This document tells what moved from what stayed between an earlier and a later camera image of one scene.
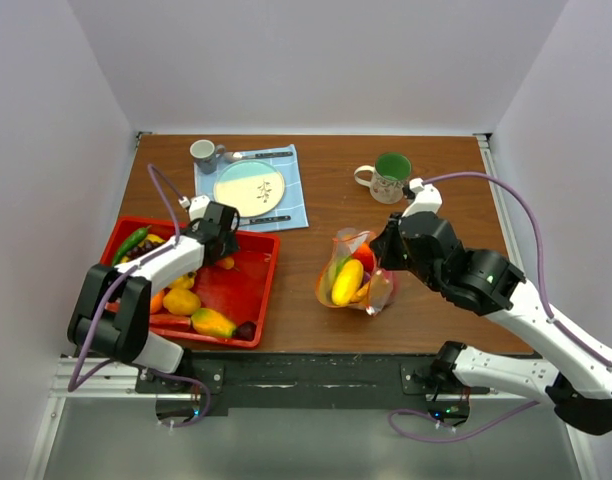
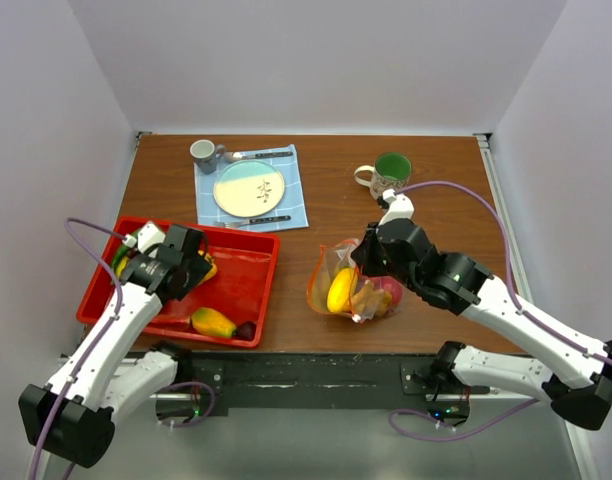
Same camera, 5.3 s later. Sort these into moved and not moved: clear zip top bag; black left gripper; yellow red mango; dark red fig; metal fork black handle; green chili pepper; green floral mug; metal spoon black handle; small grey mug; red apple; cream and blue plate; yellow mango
Moved: yellow mango; red apple; black left gripper; clear zip top bag
Not moved: cream and blue plate; metal fork black handle; dark red fig; small grey mug; green chili pepper; metal spoon black handle; green floral mug; yellow red mango
